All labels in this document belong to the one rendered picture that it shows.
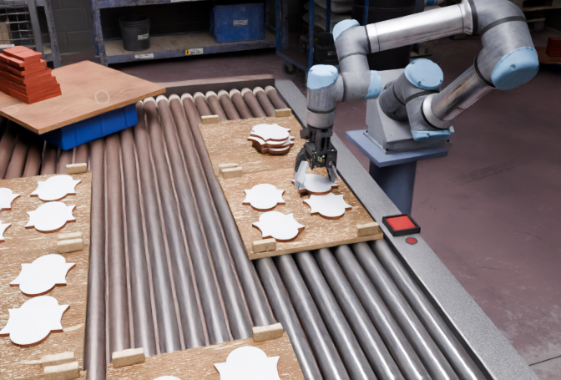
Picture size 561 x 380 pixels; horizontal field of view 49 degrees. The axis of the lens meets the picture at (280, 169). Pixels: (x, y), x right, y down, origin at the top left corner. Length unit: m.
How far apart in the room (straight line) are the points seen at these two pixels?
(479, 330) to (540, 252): 2.03
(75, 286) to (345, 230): 0.66
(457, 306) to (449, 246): 1.87
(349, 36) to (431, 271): 0.64
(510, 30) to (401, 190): 0.82
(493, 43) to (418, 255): 0.56
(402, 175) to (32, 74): 1.32
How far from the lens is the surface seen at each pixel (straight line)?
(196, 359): 1.22
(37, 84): 2.23
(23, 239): 1.66
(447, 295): 1.44
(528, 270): 3.22
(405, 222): 1.64
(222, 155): 1.95
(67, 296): 1.43
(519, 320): 2.90
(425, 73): 1.99
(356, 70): 1.61
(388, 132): 2.12
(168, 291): 1.42
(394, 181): 2.22
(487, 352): 1.32
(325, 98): 1.57
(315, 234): 1.55
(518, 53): 1.63
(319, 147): 1.61
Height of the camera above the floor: 1.79
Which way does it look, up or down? 27 degrees down
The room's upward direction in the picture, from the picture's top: straight up
